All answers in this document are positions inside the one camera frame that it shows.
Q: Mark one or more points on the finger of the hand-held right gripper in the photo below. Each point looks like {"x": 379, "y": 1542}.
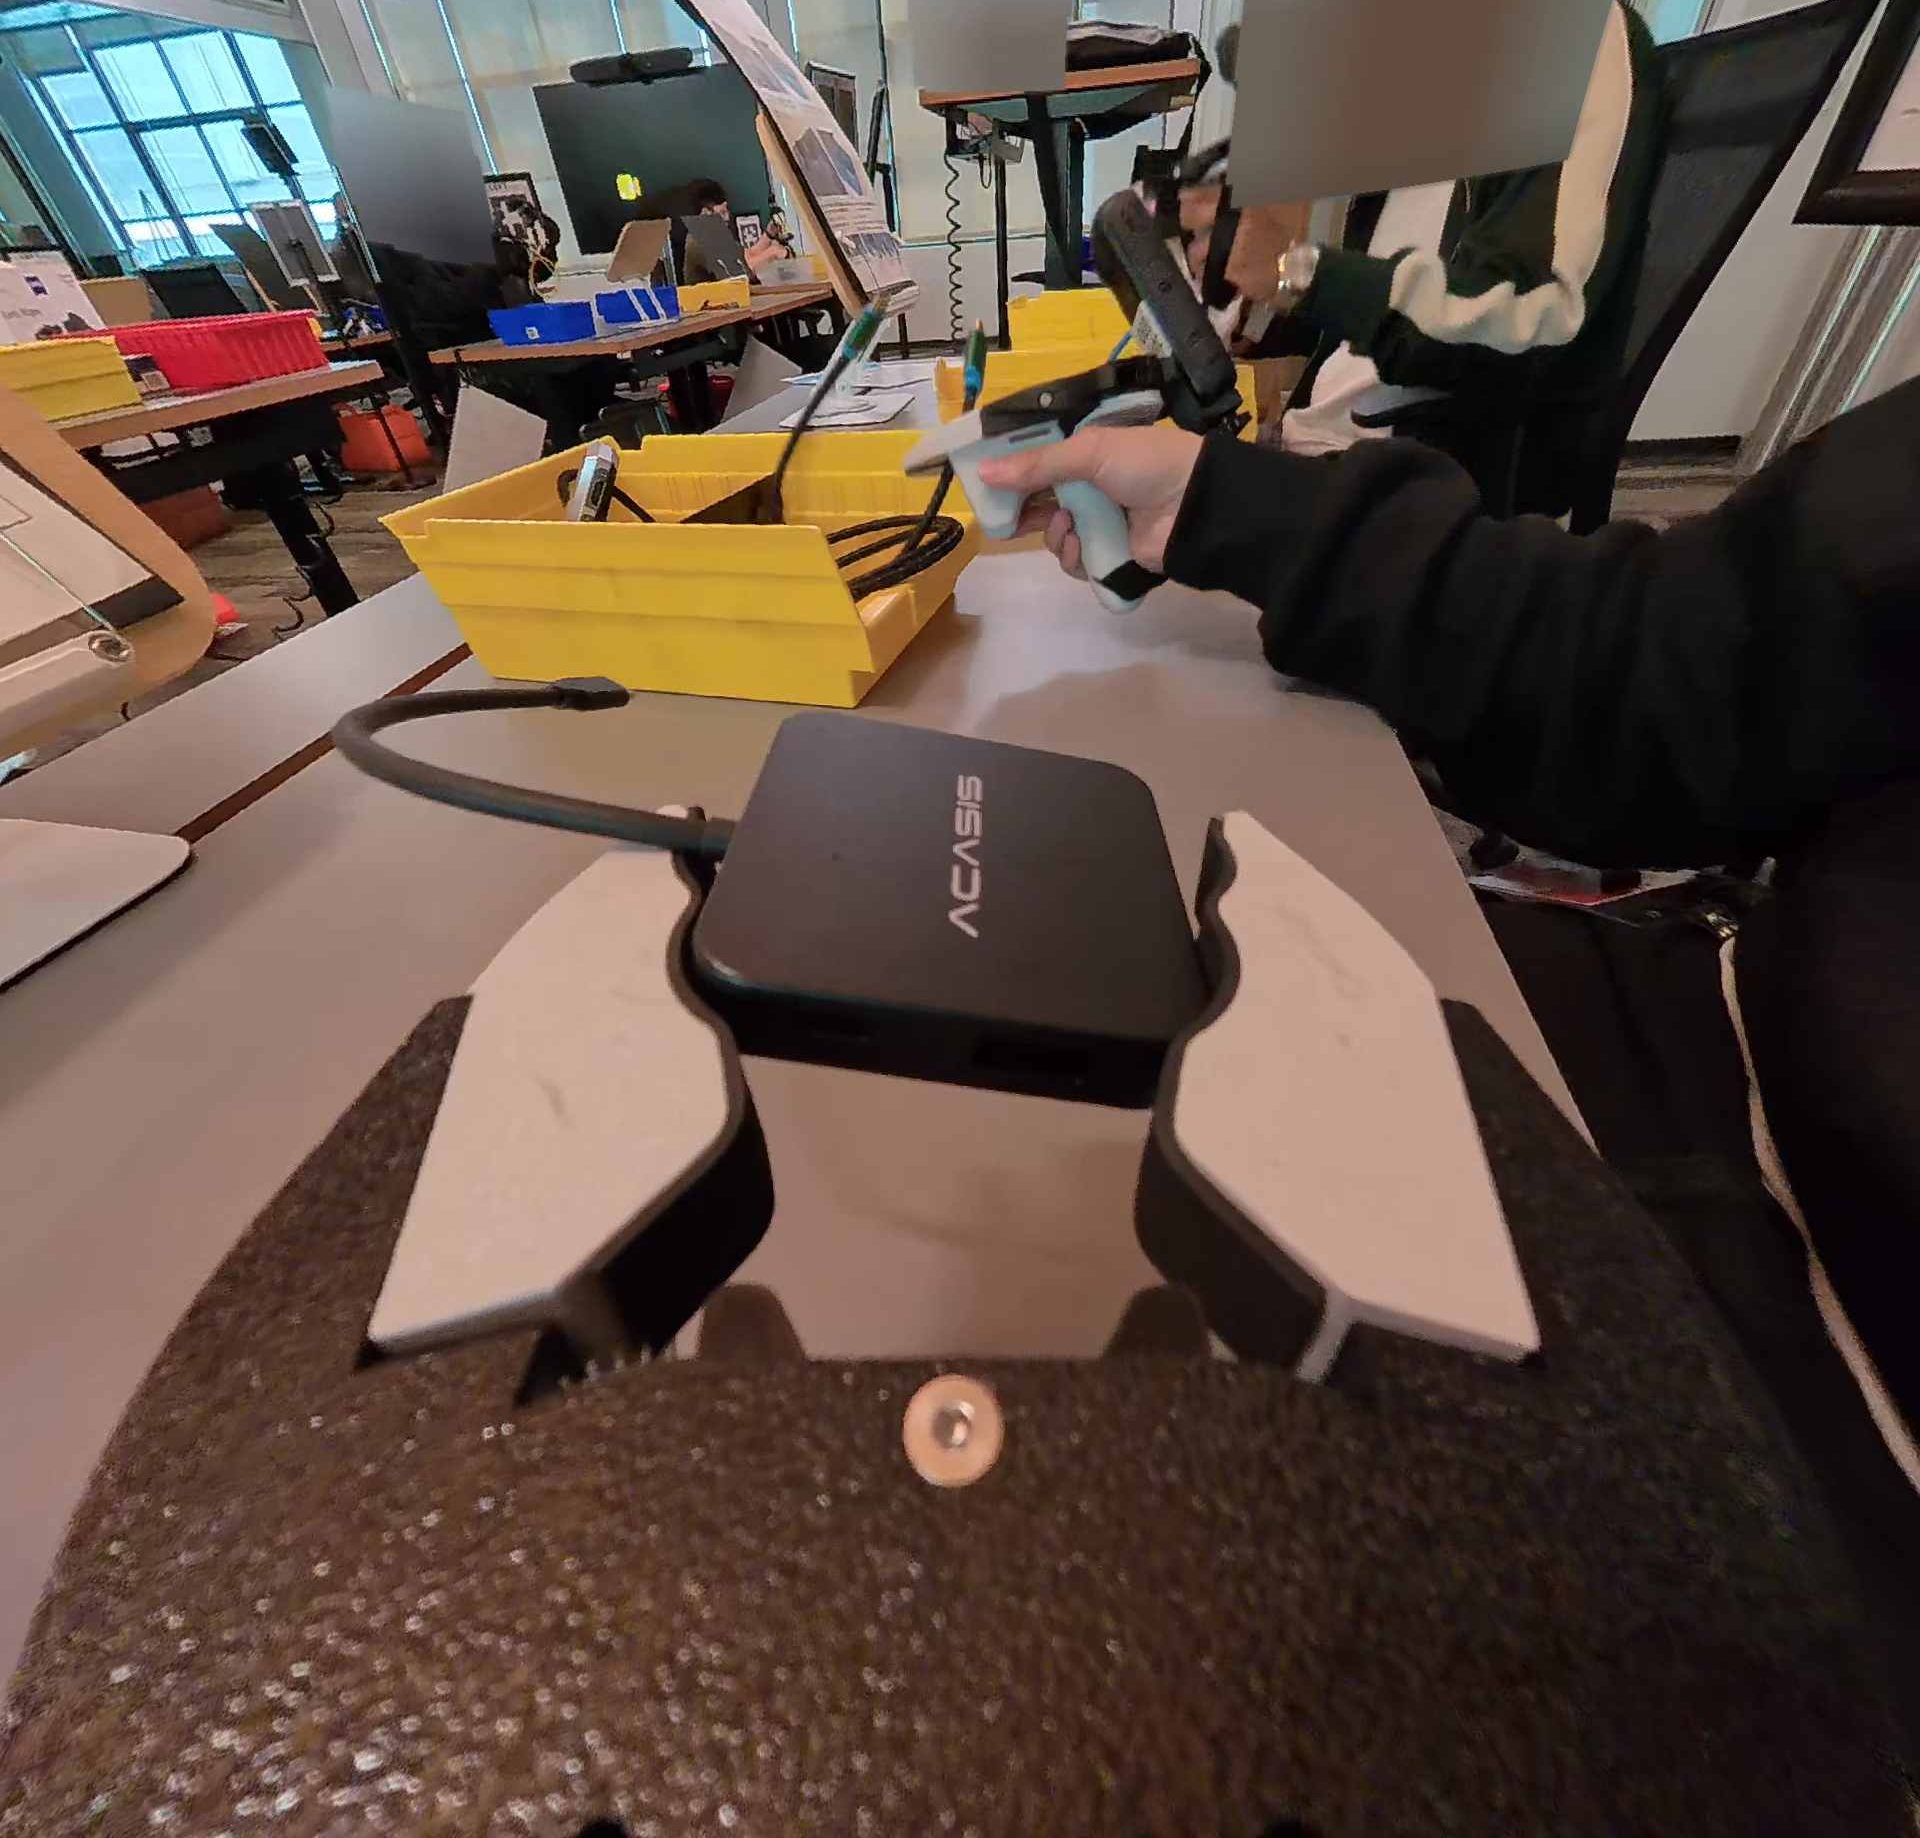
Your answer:
{"x": 975, "y": 445}

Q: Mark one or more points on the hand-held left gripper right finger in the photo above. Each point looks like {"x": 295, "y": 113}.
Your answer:
{"x": 1335, "y": 1120}

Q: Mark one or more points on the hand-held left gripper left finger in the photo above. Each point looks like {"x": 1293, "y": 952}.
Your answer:
{"x": 586, "y": 1103}

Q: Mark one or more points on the person's right forearm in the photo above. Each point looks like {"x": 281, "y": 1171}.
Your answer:
{"x": 1426, "y": 625}

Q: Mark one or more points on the grey desk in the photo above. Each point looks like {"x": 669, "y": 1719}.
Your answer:
{"x": 1049, "y": 667}
{"x": 272, "y": 700}

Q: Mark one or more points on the standing desk with black legs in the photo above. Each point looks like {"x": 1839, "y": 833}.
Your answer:
{"x": 1049, "y": 81}

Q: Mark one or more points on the person's right hand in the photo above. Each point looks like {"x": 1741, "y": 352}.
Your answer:
{"x": 1125, "y": 497}

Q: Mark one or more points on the white paper sheet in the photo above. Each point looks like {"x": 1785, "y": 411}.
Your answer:
{"x": 878, "y": 405}

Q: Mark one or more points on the wooden table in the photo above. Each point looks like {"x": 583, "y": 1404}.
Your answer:
{"x": 225, "y": 405}
{"x": 629, "y": 338}

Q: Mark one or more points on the blue plastic bin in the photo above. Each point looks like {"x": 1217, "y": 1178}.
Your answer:
{"x": 638, "y": 307}
{"x": 541, "y": 322}

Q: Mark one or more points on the tilted poster board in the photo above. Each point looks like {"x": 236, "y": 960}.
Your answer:
{"x": 796, "y": 113}

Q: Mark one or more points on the black television screen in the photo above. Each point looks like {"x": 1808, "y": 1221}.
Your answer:
{"x": 645, "y": 142}

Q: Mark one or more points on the grey card panel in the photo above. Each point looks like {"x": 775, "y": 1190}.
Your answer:
{"x": 496, "y": 442}

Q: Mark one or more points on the person's black hoodie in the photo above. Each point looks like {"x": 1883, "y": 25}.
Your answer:
{"x": 1846, "y": 1120}

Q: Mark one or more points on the orange object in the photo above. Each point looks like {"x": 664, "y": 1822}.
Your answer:
{"x": 383, "y": 442}

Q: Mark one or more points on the wooden sign board with papers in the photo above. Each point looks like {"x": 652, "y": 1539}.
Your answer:
{"x": 164, "y": 625}

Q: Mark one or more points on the black mesh office chair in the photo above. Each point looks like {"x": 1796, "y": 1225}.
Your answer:
{"x": 1725, "y": 217}

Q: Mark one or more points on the red plastic bin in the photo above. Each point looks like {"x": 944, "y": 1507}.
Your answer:
{"x": 210, "y": 347}

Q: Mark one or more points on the black framed marker sign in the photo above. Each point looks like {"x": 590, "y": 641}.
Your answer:
{"x": 1875, "y": 142}

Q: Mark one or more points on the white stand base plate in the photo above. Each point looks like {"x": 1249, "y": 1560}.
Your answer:
{"x": 75, "y": 886}

